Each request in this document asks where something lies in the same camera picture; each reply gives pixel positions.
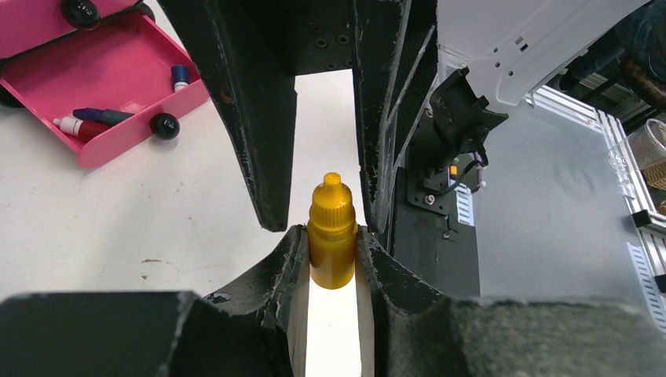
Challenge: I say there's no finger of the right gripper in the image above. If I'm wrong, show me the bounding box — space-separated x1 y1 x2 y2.
159 1 297 232
351 1 437 232

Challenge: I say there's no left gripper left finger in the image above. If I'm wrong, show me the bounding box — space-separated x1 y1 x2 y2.
205 225 309 376

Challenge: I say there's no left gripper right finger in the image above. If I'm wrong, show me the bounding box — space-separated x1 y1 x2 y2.
355 226 458 376

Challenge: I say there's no blue cap white marker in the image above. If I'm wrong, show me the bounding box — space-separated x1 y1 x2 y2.
170 64 191 92

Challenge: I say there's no yellow highlighter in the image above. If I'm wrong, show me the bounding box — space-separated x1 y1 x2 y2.
306 172 358 290

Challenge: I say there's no black pink drawer unit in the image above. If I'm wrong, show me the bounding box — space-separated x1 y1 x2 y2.
1 1 209 168

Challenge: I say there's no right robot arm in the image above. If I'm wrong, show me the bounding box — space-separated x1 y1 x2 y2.
160 1 640 232

